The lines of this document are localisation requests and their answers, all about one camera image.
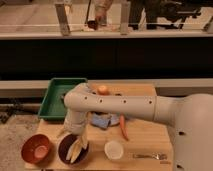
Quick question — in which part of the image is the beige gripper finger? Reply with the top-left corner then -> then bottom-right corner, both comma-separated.
80,129 -> 88,149
56,128 -> 66,138

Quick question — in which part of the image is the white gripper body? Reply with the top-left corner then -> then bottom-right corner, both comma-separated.
64,111 -> 87,135

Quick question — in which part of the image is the silver fork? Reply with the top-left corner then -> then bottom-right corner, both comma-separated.
133,153 -> 167,160

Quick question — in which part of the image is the metal post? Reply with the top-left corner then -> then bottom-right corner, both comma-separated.
120,1 -> 131,35
55,3 -> 70,36

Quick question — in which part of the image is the orange round fruit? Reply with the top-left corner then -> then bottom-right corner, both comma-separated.
97,85 -> 109,95

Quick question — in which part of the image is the purple bowl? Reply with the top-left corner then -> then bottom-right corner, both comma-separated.
58,134 -> 89,165

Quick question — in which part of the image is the person in background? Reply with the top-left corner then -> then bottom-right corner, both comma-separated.
87,0 -> 113,30

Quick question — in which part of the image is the white cup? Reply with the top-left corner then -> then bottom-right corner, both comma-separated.
104,140 -> 124,160

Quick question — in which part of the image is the black machine in background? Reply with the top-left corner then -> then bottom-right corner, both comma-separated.
128,0 -> 203,31

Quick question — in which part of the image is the green plastic tray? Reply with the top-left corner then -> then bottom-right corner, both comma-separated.
38,78 -> 87,121

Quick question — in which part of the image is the orange carrot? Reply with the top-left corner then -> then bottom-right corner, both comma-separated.
120,115 -> 129,141

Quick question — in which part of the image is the blue cloth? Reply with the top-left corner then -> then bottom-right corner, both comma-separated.
90,114 -> 119,130

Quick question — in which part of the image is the wooden board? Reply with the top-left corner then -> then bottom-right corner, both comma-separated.
23,83 -> 179,171

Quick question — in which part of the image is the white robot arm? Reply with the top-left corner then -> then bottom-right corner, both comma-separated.
63,83 -> 213,171

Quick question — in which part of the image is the left metal post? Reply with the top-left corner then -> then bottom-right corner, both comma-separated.
55,3 -> 70,36

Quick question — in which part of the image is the red orange bowl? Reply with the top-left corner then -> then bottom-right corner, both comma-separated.
21,134 -> 51,164

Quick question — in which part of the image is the right metal post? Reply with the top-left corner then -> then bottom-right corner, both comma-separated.
120,1 -> 131,35

